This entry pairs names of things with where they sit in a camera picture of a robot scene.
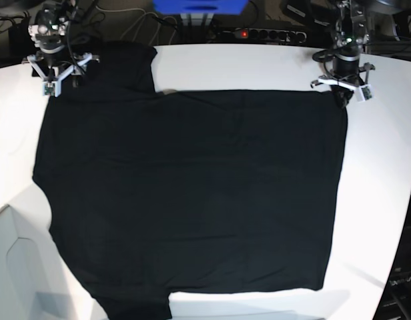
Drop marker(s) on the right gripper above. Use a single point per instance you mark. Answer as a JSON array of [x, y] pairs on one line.
[[56, 60]]

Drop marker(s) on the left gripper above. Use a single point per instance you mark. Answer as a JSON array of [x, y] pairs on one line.
[[347, 74]]

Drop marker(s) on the black T-shirt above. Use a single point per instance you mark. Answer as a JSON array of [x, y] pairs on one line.
[[198, 192]]

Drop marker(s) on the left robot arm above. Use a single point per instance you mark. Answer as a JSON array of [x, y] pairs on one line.
[[349, 36]]

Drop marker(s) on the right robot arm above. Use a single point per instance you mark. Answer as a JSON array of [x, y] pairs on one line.
[[53, 21]]

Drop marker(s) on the black equipment box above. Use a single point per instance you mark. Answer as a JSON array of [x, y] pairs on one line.
[[18, 34]]

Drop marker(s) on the black power strip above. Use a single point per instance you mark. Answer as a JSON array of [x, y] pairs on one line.
[[252, 35]]

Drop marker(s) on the blue box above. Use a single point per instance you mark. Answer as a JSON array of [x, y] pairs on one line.
[[222, 7]]

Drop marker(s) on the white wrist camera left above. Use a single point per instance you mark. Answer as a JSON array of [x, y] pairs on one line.
[[364, 93]]

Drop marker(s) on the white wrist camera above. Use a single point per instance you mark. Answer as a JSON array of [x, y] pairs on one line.
[[364, 93], [52, 89]]

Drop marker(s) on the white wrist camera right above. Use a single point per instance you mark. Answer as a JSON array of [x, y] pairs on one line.
[[52, 89]]

